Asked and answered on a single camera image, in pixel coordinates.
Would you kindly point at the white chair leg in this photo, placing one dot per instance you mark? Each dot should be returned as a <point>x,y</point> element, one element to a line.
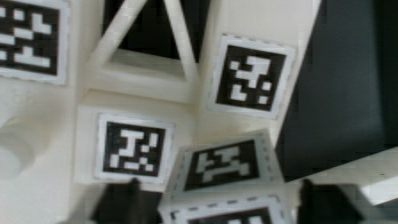
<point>225,185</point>

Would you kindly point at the white chair back frame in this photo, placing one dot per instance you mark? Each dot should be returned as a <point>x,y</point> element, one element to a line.
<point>202,52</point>

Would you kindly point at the white U-shaped obstacle frame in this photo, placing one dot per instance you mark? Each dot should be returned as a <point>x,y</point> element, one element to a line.
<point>371,173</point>

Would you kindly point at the white chair seat plate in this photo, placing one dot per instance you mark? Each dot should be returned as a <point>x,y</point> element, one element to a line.
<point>131,132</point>

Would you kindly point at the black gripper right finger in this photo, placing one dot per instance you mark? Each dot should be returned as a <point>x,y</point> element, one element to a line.
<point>325,207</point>

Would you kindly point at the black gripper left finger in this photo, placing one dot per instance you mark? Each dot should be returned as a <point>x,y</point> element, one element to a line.
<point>126,205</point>

